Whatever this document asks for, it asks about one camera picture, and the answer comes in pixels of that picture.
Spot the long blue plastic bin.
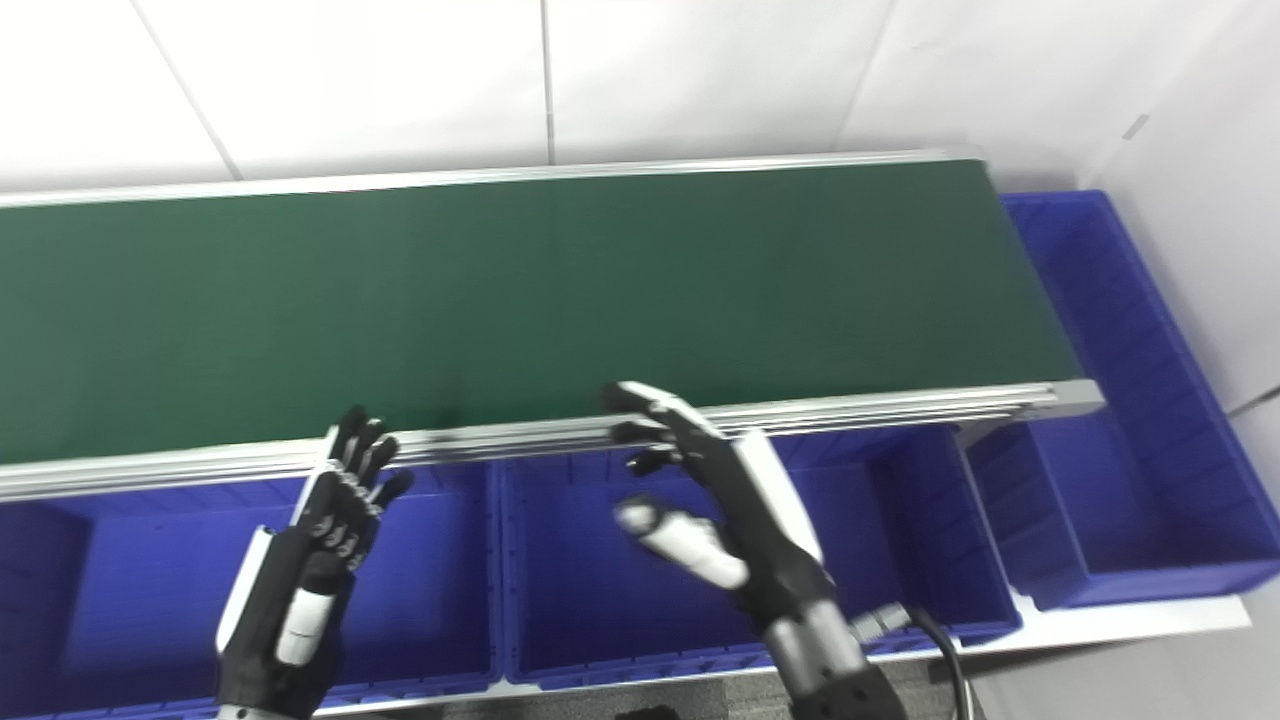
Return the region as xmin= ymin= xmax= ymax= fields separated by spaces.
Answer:
xmin=965 ymin=190 xmax=1280 ymax=612

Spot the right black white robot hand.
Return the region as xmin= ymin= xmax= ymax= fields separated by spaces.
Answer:
xmin=600 ymin=382 xmax=837 ymax=631

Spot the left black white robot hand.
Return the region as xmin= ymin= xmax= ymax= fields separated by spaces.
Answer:
xmin=215 ymin=405 xmax=416 ymax=720

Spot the green conveyor belt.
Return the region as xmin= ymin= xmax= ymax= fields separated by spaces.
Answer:
xmin=0 ymin=160 xmax=1087 ymax=466
xmin=0 ymin=148 xmax=1107 ymax=501

